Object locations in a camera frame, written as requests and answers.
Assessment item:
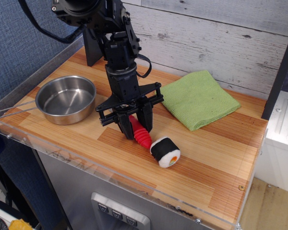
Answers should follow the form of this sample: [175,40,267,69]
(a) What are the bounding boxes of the dark left frame post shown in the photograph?
[83,28,103,67]

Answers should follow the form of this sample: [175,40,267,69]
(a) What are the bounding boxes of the red handled metal spoon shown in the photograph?
[115,103,153,150]

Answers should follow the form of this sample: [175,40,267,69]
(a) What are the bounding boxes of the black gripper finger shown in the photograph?
[117,114,134,140]
[136,102,153,132]

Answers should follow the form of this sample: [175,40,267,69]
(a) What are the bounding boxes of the green folded cloth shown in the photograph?
[160,70,240,131]

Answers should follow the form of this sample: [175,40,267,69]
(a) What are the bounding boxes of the dark right frame post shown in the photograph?
[261,45,288,120]

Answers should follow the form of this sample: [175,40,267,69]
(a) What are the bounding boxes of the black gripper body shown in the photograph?
[96,66,163,126]

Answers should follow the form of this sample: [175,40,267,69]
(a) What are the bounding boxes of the stainless steel pot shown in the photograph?
[0,76,96,125]

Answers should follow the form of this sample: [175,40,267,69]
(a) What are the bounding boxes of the yellow black bag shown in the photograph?
[0,218,34,230]

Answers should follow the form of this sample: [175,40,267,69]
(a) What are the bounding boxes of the clear acrylic table guard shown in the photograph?
[0,108,267,230]

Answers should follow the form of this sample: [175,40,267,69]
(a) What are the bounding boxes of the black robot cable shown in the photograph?
[18,0,84,44]

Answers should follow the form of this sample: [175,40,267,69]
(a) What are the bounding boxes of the white metal side unit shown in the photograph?
[255,91,288,191]

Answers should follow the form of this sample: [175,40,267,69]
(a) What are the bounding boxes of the dark frame post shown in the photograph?
[261,45,288,120]
[83,28,103,67]

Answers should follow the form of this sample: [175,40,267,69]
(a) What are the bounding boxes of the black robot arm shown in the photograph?
[52,0,163,139]

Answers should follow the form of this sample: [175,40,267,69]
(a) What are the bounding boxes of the silver button control panel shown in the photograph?
[91,192,151,230]

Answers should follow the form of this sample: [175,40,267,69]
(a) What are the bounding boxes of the plush sushi roll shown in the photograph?
[150,137,181,168]

